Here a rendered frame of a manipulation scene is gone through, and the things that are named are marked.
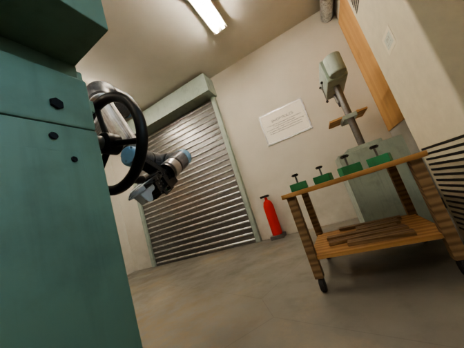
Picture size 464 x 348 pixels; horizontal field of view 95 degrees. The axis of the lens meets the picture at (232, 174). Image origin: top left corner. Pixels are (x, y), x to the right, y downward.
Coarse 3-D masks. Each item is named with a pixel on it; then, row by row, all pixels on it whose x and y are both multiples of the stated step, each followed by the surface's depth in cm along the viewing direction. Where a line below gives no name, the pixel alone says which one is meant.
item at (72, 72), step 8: (0, 40) 28; (8, 40) 29; (0, 48) 28; (8, 48) 28; (16, 48) 29; (24, 48) 30; (24, 56) 30; (32, 56) 31; (40, 56) 32; (48, 56) 33; (40, 64) 31; (48, 64) 32; (56, 64) 33; (64, 64) 34; (64, 72) 34; (72, 72) 35
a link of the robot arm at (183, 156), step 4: (176, 152) 90; (180, 152) 90; (184, 152) 91; (188, 152) 93; (168, 156) 88; (172, 156) 86; (176, 156) 86; (180, 156) 87; (184, 156) 89; (188, 156) 91; (180, 160) 85; (184, 160) 88; (188, 160) 91; (184, 164) 88
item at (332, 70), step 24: (336, 72) 180; (336, 96) 220; (336, 120) 208; (360, 144) 193; (384, 144) 172; (408, 168) 165; (360, 192) 177; (384, 192) 171; (408, 192) 165; (360, 216) 188; (384, 216) 170
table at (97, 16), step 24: (0, 0) 25; (24, 0) 25; (48, 0) 26; (72, 0) 28; (96, 0) 32; (0, 24) 27; (24, 24) 28; (48, 24) 29; (72, 24) 30; (96, 24) 30; (48, 48) 32; (72, 48) 33
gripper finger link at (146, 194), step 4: (152, 184) 70; (140, 188) 65; (144, 188) 66; (148, 188) 69; (152, 188) 70; (132, 192) 65; (136, 192) 65; (140, 192) 65; (144, 192) 67; (148, 192) 68; (132, 196) 64; (136, 196) 64; (144, 196) 66; (148, 196) 68; (152, 196) 69; (148, 200) 67; (152, 200) 68
